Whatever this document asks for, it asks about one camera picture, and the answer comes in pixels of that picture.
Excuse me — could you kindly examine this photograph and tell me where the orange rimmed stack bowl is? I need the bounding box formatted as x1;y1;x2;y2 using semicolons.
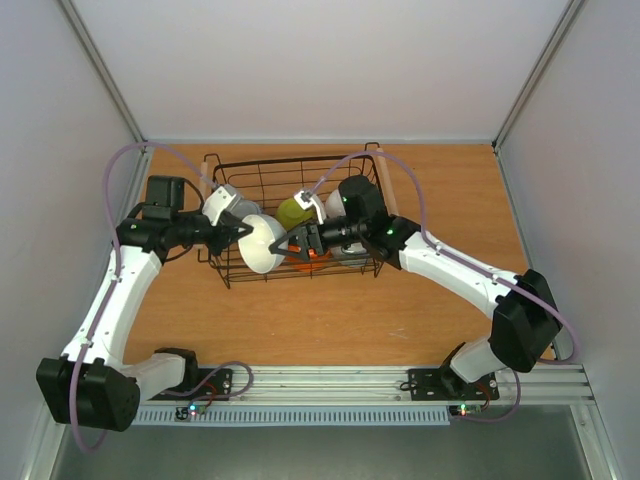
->
286;249;332;273

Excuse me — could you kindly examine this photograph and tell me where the white bottom stack bowl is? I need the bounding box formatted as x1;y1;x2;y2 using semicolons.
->
238;214;286;274

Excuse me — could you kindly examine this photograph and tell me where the blue patterned plate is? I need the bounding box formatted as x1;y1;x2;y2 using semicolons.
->
231;199;262;219

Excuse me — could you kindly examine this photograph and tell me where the lime green bowl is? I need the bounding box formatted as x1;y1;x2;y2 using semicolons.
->
275;198;316;232

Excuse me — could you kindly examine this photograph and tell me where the plain white bowl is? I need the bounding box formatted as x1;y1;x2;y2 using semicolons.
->
325;189;346;218

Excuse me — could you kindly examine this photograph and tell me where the dotted patterned white bowl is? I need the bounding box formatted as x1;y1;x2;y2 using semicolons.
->
330;243;369;268

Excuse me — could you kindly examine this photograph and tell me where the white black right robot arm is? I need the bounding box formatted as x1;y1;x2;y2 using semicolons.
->
269;175;561;399

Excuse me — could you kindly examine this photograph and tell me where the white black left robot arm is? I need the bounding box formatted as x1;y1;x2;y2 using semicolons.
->
36;175;251;432

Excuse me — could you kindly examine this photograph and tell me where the left small circuit board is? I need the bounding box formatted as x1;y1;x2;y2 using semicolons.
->
174;404;208;422

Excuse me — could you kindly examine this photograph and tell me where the small circuit board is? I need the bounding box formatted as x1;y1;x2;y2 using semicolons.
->
449;403;485;417
174;404;208;422

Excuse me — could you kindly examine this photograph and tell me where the right small circuit board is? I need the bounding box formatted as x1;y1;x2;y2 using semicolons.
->
449;403;485;417

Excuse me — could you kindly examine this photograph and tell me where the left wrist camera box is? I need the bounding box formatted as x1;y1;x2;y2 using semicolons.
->
202;184;244;226

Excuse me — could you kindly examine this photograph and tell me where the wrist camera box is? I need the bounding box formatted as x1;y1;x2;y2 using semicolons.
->
293;189;327;225
202;184;244;226

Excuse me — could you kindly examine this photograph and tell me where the black wire dish rack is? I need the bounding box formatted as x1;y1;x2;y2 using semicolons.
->
197;142;397;287

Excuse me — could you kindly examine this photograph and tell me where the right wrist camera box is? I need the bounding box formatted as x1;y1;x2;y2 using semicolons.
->
293;189;327;225

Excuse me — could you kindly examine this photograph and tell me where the right wooden rack handle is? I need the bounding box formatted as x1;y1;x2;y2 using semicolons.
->
375;146;399;215

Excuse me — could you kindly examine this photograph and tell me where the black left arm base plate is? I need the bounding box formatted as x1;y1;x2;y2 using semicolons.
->
151;368;233;401

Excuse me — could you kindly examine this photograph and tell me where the grey slotted cable duct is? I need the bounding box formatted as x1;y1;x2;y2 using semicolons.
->
133;405;450;428

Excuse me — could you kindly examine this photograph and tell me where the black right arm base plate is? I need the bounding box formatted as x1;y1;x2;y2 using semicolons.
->
404;368;500;402

